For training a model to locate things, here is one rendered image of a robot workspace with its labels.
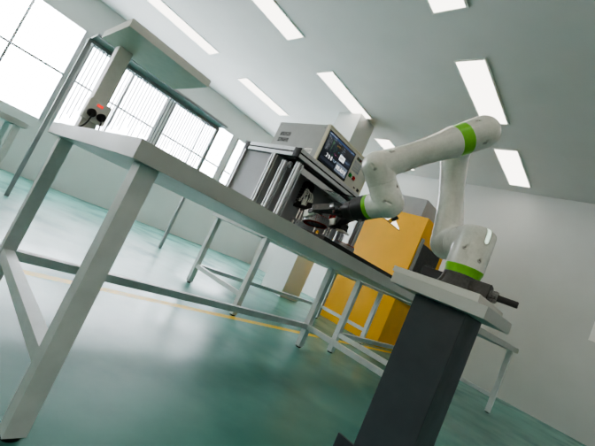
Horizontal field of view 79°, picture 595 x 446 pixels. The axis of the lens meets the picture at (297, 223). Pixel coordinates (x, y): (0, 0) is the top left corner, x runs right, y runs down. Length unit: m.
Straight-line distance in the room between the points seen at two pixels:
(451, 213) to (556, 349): 5.24
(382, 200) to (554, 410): 5.64
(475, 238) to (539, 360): 5.35
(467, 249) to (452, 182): 0.32
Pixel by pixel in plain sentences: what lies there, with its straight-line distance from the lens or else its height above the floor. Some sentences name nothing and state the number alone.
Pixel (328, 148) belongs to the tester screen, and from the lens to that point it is 1.84.
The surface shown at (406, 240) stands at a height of 1.55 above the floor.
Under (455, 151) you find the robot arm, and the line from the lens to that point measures 1.39.
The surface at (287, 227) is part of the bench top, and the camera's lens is 1.19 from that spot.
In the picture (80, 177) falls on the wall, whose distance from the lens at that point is 7.76.
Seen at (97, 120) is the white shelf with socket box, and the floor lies 0.83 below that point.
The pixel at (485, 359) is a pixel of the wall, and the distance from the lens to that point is 6.75.
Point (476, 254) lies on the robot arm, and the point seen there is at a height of 0.91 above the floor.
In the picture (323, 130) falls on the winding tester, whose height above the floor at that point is 1.28.
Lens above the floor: 0.64
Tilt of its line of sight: 5 degrees up
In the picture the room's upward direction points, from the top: 24 degrees clockwise
